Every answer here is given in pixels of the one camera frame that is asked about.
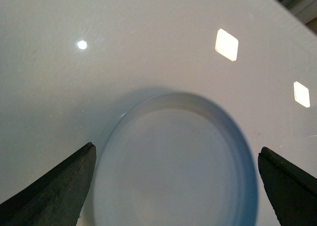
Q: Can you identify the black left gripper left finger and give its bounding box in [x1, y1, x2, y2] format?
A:
[0, 142, 96, 226]

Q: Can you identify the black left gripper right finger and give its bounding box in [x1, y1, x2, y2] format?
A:
[258, 147, 317, 226]

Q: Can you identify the light blue round plate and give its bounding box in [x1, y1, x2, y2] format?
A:
[93, 93, 258, 226]

